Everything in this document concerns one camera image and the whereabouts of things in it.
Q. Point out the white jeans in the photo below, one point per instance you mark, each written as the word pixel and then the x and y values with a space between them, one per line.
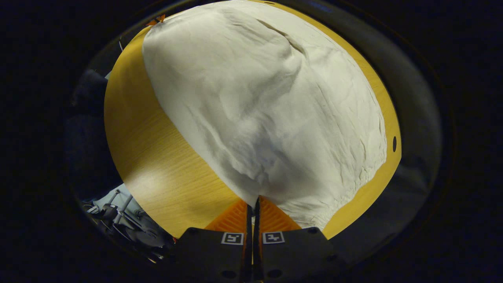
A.
pixel 255 98

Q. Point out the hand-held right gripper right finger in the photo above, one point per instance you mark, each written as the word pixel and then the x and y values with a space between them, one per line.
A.
pixel 292 255

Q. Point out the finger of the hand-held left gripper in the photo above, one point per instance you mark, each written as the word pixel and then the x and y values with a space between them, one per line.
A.
pixel 158 20

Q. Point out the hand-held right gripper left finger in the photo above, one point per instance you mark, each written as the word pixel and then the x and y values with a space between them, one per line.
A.
pixel 214 255

